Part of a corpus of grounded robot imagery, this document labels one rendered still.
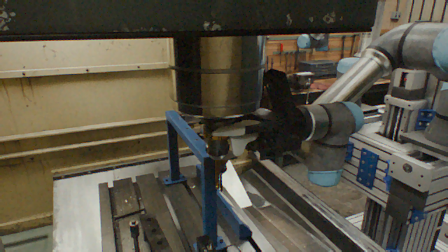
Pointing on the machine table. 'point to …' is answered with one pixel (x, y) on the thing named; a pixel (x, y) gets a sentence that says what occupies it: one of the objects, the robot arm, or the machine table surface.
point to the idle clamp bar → (153, 233)
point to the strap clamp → (205, 244)
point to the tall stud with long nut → (134, 234)
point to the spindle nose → (216, 75)
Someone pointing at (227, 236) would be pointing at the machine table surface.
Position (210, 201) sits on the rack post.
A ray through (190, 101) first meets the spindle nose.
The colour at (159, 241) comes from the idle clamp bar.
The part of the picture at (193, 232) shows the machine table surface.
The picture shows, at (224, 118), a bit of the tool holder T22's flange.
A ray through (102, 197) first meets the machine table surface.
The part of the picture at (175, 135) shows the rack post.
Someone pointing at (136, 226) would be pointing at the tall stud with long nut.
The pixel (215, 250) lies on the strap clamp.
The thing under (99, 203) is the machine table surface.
